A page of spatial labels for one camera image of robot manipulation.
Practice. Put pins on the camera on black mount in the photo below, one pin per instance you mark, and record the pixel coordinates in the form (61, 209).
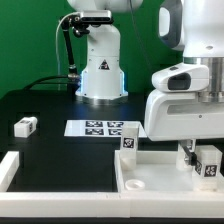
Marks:
(80, 21)

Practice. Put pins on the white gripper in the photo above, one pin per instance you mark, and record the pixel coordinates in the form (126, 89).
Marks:
(175, 110)

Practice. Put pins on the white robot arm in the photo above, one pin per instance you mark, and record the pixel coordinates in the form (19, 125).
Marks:
(196, 27)

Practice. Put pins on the white U-shaped fence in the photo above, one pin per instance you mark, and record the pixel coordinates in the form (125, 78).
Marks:
(197, 204)

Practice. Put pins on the white fiducial tag sheet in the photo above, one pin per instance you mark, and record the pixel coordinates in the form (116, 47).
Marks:
(99, 128)

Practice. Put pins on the white square tabletop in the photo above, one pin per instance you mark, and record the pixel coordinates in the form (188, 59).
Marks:
(156, 171)

